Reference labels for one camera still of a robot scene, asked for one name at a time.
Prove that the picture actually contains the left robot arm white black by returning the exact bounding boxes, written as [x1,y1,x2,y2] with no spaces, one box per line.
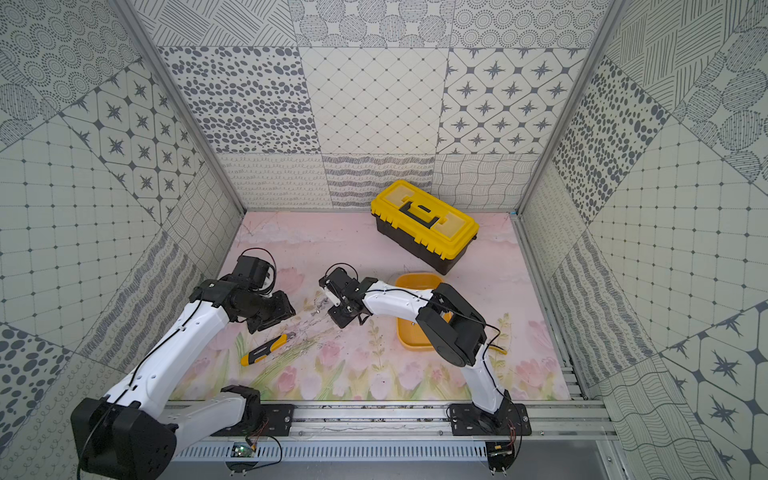
[71,250,295,479]

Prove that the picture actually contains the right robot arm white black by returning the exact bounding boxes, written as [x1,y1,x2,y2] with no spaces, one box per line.
[319,266,509,414]

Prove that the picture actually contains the pile of silver screws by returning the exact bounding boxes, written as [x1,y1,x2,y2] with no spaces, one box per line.
[312,296,330,316]

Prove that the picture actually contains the yellow plastic storage tray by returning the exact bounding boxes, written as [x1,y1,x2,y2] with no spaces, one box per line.
[394,272,443,352]

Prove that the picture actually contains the yellow black utility knife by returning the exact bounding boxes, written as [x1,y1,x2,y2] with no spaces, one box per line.
[240,332,295,366]

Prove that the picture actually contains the yellow black toolbox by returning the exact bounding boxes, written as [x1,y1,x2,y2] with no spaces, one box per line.
[370,180,479,275]

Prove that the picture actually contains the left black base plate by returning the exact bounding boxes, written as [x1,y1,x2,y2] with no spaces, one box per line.
[242,403,295,437]

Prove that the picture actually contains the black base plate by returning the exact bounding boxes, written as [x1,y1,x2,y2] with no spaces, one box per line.
[447,402,532,436]
[242,403,295,437]

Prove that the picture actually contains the white slotted cable duct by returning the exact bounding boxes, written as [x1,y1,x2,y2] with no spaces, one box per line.
[175,440,487,463]

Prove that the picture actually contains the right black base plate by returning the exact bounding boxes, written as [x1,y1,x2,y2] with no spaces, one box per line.
[447,402,532,436]

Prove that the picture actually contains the aluminium mounting rail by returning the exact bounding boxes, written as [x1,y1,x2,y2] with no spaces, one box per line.
[161,400,619,443]

